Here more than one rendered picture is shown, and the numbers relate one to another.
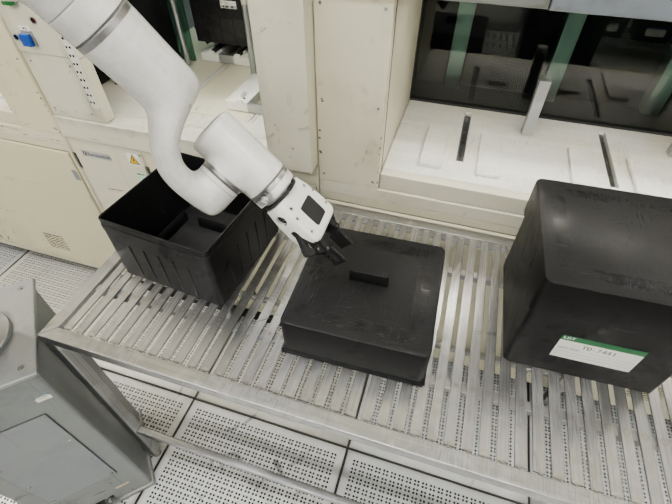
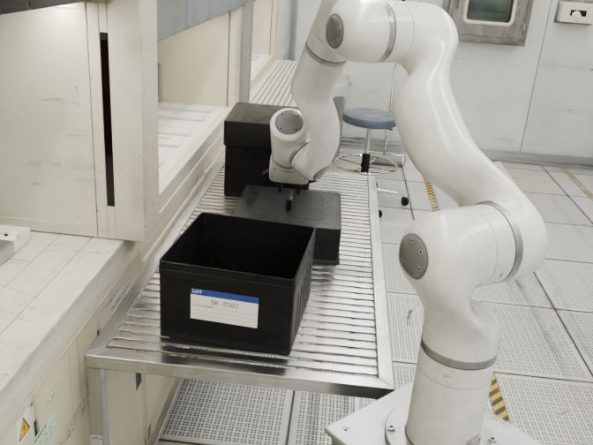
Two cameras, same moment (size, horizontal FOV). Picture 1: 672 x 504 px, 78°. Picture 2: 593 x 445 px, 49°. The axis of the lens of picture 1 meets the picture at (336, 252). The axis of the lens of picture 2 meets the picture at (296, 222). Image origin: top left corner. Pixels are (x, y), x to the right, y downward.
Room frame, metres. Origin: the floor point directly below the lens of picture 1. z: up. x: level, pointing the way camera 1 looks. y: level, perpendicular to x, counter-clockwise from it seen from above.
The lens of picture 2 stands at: (0.93, 1.57, 1.50)
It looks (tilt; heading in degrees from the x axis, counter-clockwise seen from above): 22 degrees down; 256
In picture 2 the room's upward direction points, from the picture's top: 4 degrees clockwise
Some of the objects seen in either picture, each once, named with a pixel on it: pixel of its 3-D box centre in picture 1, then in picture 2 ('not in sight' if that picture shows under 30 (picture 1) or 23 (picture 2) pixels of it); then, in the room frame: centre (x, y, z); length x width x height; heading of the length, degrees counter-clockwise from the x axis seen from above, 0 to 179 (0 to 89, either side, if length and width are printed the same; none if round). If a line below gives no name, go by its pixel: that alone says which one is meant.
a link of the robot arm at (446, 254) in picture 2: not in sight; (454, 284); (0.49, 0.79, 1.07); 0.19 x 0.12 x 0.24; 14
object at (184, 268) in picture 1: (198, 224); (241, 278); (0.74, 0.33, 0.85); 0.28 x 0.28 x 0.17; 67
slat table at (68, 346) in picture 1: (361, 378); (269, 350); (0.58, -0.08, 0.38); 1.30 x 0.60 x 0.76; 73
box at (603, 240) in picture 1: (594, 283); (271, 150); (0.52, -0.51, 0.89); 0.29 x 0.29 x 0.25; 74
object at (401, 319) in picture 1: (367, 292); (288, 216); (0.55, -0.07, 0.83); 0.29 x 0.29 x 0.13; 74
